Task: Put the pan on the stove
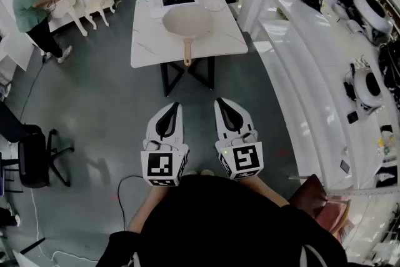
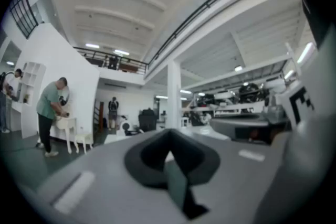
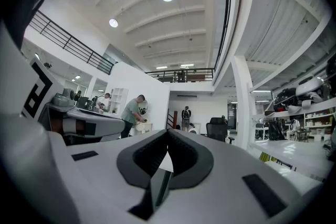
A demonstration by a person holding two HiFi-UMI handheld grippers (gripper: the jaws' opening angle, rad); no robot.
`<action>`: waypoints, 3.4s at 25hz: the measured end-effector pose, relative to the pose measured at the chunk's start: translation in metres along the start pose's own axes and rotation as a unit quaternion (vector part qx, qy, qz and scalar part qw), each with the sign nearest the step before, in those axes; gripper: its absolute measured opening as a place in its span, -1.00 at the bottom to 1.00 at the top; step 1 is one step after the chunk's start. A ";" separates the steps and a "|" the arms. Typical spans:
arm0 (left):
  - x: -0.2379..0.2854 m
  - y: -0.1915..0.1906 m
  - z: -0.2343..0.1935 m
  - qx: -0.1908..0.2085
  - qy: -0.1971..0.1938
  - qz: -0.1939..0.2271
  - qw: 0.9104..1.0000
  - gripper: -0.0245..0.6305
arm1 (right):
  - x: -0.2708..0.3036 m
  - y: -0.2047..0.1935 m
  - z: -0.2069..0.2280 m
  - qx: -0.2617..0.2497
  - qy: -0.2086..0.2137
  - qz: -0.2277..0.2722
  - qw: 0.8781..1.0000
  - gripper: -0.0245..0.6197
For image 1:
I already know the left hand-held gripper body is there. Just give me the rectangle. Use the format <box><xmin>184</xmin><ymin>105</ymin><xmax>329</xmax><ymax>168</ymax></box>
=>
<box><xmin>140</xmin><ymin>134</ymin><xmax>190</xmax><ymax>188</ymax></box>

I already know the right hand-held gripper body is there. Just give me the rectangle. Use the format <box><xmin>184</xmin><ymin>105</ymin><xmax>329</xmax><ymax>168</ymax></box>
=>
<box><xmin>214</xmin><ymin>133</ymin><xmax>264</xmax><ymax>181</ymax></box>

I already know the beige frying pan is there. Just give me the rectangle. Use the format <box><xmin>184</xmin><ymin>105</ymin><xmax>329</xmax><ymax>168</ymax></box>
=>
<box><xmin>161</xmin><ymin>5</ymin><xmax>214</xmax><ymax>67</ymax></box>

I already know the person's left forearm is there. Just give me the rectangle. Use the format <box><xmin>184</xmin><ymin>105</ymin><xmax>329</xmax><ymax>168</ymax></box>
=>
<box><xmin>127</xmin><ymin>184</ymin><xmax>176</xmax><ymax>233</ymax></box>

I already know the person's right forearm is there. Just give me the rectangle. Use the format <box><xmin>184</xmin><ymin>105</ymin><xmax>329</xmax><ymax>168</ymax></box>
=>
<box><xmin>239</xmin><ymin>177</ymin><xmax>290</xmax><ymax>208</ymax></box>

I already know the person's black shirt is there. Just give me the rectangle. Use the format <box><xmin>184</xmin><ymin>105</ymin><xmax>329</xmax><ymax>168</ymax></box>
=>
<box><xmin>96</xmin><ymin>174</ymin><xmax>349</xmax><ymax>267</ymax></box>

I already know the brown wooden chair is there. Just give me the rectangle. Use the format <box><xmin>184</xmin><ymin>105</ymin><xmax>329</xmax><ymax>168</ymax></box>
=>
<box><xmin>288</xmin><ymin>173</ymin><xmax>353</xmax><ymax>243</ymax></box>

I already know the white metal shelving rack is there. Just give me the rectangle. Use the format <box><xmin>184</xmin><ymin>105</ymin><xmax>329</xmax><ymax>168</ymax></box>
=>
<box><xmin>237</xmin><ymin>0</ymin><xmax>400</xmax><ymax>267</ymax></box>

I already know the white round plate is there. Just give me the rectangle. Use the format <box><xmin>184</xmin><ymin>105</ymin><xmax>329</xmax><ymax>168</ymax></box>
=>
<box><xmin>204</xmin><ymin>0</ymin><xmax>226</xmax><ymax>12</ymax></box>

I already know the white round device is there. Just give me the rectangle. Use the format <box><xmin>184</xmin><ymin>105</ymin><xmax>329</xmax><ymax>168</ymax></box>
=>
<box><xmin>352</xmin><ymin>0</ymin><xmax>394</xmax><ymax>45</ymax></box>
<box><xmin>352</xmin><ymin>67</ymin><xmax>385</xmax><ymax>113</ymax></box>

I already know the black swivel office chair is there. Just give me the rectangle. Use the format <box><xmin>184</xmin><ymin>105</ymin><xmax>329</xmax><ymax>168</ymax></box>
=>
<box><xmin>17</xmin><ymin>128</ymin><xmax>76</xmax><ymax>190</ymax></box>

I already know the white ornate stool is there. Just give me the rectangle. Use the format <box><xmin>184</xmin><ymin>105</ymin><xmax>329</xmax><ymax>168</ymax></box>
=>
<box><xmin>84</xmin><ymin>0</ymin><xmax>117</xmax><ymax>31</ymax></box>

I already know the black table leg frame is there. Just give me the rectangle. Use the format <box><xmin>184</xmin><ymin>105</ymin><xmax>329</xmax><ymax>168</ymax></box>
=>
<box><xmin>160</xmin><ymin>56</ymin><xmax>216</xmax><ymax>98</ymax></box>

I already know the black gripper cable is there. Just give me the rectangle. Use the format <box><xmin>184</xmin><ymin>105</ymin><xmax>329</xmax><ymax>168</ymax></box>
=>
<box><xmin>116</xmin><ymin>174</ymin><xmax>150</xmax><ymax>231</ymax></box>

